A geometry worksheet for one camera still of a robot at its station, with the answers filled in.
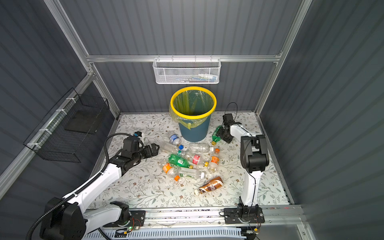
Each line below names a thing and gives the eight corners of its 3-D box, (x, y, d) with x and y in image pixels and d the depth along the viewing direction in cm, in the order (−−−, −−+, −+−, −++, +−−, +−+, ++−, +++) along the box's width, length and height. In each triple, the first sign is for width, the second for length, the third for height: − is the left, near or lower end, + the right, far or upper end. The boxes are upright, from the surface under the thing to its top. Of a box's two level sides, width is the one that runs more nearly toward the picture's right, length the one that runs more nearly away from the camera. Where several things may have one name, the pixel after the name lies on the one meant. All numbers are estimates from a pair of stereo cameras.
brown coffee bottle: (196, 197, 82) (196, 195, 77) (193, 190, 84) (193, 186, 80) (222, 186, 86) (224, 183, 81) (219, 179, 88) (220, 175, 84)
